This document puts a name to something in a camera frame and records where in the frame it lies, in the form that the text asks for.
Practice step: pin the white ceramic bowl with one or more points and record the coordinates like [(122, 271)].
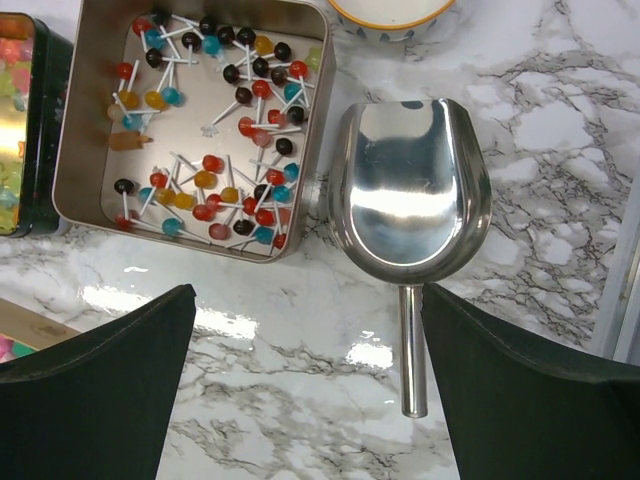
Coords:
[(389, 21)]

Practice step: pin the tin of pastel star candies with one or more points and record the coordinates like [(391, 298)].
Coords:
[(24, 331)]

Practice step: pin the metal scoop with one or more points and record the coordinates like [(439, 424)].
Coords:
[(409, 203)]

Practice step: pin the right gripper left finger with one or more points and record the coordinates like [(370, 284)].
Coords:
[(98, 406)]

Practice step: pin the tin of translucent star candies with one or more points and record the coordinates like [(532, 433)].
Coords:
[(35, 69)]

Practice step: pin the tin of mini lollipops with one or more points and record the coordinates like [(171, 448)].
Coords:
[(87, 168)]

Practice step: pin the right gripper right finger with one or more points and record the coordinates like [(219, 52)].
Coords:
[(520, 406)]

